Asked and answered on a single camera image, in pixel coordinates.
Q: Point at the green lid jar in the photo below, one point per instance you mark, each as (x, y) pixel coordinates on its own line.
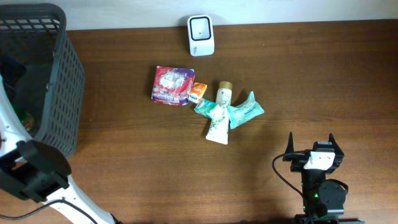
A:
(26, 119)

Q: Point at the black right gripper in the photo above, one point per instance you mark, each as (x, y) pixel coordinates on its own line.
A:
(298, 162)

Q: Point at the small orange box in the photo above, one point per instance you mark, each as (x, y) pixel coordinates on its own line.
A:
(197, 92)

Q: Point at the grey plastic basket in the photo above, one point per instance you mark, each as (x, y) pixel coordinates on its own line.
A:
(42, 73)

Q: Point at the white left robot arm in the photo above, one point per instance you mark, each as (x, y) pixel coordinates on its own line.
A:
(31, 170)

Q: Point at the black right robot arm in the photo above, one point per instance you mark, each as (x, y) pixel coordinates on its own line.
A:
(323, 199)

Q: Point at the white barcode scanner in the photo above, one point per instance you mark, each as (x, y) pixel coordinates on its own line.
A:
(200, 35)

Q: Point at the small green tissue pack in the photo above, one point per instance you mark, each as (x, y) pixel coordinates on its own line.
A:
(208, 109)

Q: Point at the red purple snack pack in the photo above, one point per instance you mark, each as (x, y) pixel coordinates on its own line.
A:
(172, 86)

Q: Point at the mint green wipes pack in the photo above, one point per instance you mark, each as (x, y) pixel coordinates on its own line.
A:
(244, 112)

